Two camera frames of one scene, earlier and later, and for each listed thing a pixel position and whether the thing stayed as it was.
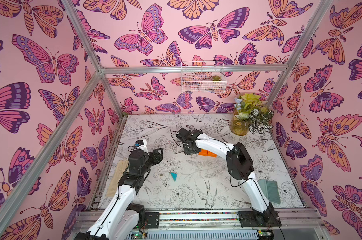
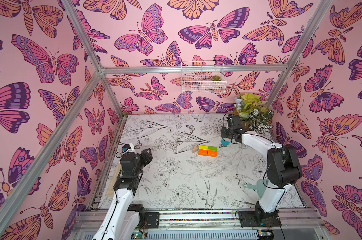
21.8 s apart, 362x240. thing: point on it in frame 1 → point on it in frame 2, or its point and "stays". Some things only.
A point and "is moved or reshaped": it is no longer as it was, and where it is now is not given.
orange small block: (203, 152) stays
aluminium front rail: (266, 219) stays
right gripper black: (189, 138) → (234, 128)
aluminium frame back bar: (195, 69) stays
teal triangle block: (174, 176) is moved or reshaped
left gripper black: (154, 157) → (144, 157)
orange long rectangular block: (211, 154) stays
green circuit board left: (138, 235) stays
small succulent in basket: (216, 78) stays
